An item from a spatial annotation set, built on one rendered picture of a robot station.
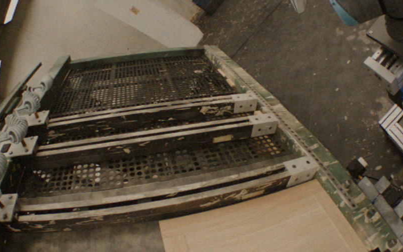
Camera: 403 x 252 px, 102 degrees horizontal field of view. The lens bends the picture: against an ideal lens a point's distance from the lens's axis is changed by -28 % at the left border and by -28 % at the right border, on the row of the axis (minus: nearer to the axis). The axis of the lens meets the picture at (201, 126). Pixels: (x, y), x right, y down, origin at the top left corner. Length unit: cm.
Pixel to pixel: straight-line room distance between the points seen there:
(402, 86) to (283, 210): 60
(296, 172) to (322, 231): 22
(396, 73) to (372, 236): 52
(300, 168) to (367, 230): 32
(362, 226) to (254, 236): 35
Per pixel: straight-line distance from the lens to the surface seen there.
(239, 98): 110
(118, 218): 66
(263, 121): 96
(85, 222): 69
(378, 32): 87
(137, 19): 423
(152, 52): 181
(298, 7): 21
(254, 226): 68
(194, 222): 66
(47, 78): 122
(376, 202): 95
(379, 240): 81
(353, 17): 70
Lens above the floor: 168
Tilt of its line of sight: 33 degrees down
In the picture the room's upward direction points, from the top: 65 degrees counter-clockwise
